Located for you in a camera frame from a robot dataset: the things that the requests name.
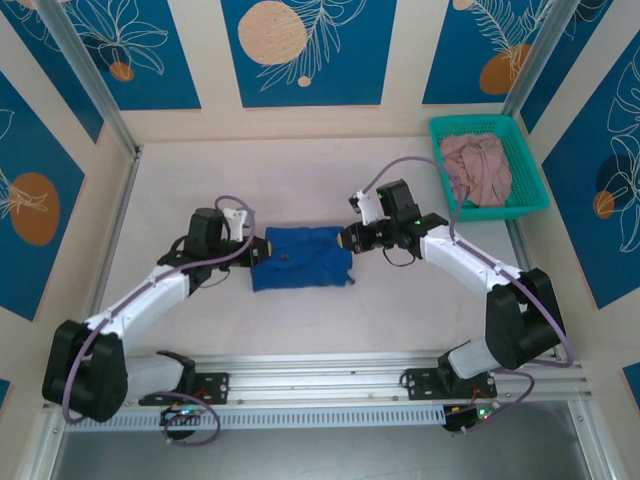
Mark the blue poster with fern leaf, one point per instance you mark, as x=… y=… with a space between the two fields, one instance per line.
x=445 y=45

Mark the small circuit board with LEDs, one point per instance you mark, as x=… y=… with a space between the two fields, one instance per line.
x=182 y=414
x=465 y=417

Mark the blue printed t-shirt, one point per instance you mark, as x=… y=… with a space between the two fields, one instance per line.
x=300 y=260

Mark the blue poster with orange circle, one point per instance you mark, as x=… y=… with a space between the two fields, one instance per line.
x=35 y=150

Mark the blue poster with white flower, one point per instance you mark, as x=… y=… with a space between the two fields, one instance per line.
x=165 y=85

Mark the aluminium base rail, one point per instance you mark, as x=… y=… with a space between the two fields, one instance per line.
x=320 y=380

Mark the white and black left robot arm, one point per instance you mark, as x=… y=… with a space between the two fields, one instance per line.
x=145 y=295

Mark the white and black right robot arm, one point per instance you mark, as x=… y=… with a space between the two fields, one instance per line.
x=460 y=255

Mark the grey metal sheet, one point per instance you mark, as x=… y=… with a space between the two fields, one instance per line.
x=320 y=460

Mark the aluminium corner post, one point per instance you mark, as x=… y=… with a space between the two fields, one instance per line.
x=537 y=50
x=95 y=75

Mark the blue floral wall poster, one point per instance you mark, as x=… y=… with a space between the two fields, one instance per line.
x=60 y=70
x=570 y=40

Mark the crumpled pink cloth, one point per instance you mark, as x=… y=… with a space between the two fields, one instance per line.
x=480 y=165

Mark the blue poster with beige circle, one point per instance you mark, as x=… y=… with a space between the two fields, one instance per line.
x=350 y=75

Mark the teal plastic mesh basket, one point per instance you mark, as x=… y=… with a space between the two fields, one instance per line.
x=525 y=165

